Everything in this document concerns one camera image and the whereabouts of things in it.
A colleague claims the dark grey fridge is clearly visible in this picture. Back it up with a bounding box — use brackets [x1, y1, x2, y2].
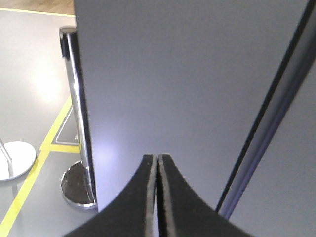
[216, 0, 316, 237]

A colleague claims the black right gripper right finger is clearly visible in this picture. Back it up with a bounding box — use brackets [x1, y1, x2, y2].
[157, 154, 250, 237]

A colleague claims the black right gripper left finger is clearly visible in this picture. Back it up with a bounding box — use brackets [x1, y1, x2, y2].
[65, 154, 156, 237]

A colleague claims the chrome stanchion post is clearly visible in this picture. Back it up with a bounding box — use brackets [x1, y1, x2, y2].
[59, 26, 97, 209]

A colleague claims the silver pole round base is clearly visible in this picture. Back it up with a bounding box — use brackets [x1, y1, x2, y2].
[0, 140, 37, 182]

